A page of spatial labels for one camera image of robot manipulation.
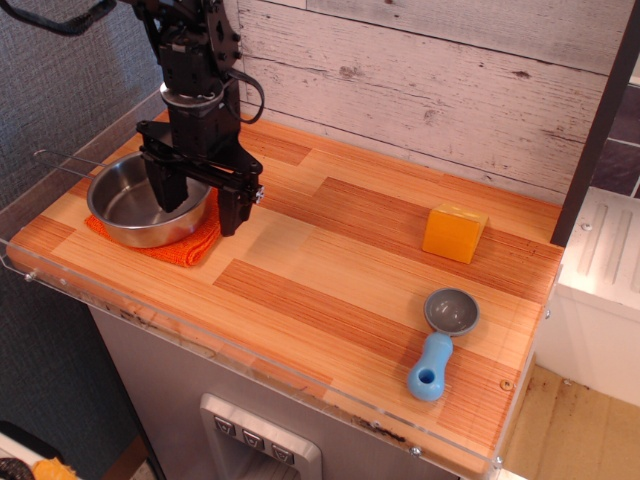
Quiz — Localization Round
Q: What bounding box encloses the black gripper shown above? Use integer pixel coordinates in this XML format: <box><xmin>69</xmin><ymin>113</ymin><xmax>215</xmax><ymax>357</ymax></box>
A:
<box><xmin>137</xmin><ymin>84</ymin><xmax>264</xmax><ymax>237</ymax></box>

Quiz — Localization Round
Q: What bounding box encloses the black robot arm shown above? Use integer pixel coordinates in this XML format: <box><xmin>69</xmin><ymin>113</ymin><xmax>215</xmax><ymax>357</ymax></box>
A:
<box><xmin>1</xmin><ymin>1</ymin><xmax>262</xmax><ymax>244</ymax></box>

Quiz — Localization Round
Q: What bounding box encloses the yellow cheese block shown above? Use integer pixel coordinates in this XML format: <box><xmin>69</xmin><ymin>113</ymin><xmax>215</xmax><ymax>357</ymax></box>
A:
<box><xmin>422</xmin><ymin>203</ymin><xmax>489</xmax><ymax>264</ymax></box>

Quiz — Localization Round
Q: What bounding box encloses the orange knitted cloth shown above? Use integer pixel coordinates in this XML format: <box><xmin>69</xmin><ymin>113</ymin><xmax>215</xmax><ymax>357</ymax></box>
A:
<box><xmin>84</xmin><ymin>202</ymin><xmax>222</xmax><ymax>269</ymax></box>

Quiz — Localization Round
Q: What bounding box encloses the grey cabinet front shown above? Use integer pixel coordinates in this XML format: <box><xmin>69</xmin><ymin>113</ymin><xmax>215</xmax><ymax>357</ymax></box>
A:
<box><xmin>91</xmin><ymin>308</ymin><xmax>454</xmax><ymax>479</ymax></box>

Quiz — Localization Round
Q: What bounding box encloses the clear acrylic table guard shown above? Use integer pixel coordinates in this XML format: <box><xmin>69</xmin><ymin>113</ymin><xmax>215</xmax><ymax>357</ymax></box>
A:
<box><xmin>1</xmin><ymin>122</ymin><xmax>562</xmax><ymax>479</ymax></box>

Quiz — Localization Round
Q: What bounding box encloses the silver dispenser panel with buttons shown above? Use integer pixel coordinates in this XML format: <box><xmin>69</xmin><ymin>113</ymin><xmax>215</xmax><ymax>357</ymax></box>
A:
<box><xmin>200</xmin><ymin>393</ymin><xmax>323</xmax><ymax>479</ymax></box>

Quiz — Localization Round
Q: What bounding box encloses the blue grey toy scoop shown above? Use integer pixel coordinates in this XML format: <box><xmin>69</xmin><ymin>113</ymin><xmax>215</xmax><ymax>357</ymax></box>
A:
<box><xmin>407</xmin><ymin>288</ymin><xmax>480</xmax><ymax>401</ymax></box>

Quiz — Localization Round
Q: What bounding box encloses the black yellow object bottom left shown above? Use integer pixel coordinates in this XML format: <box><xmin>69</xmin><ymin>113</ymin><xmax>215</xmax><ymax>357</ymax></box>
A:
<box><xmin>1</xmin><ymin>458</ymin><xmax>79</xmax><ymax>480</ymax></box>

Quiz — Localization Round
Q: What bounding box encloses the white plastic cabinet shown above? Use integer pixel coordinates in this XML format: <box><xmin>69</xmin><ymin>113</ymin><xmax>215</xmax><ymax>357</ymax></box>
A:
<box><xmin>535</xmin><ymin>188</ymin><xmax>639</xmax><ymax>405</ymax></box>

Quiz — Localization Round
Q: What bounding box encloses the dark right shelf post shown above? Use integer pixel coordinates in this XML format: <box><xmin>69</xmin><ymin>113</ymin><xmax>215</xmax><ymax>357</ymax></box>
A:
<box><xmin>550</xmin><ymin>1</ymin><xmax>639</xmax><ymax>247</ymax></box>

